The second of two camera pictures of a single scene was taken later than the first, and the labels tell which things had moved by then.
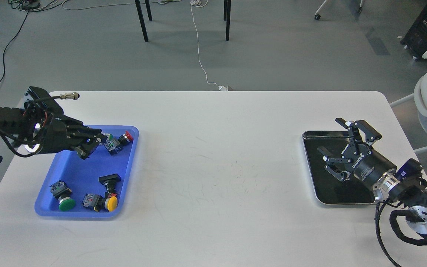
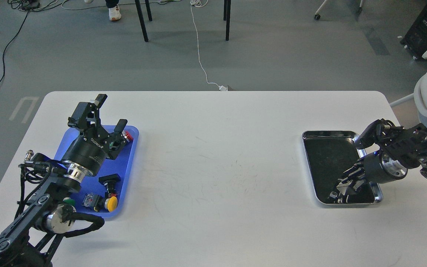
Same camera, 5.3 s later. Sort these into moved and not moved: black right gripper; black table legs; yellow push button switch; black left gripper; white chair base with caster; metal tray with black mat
Moved: black right gripper; black left gripper
Not moved: yellow push button switch; white chair base with caster; black table legs; metal tray with black mat
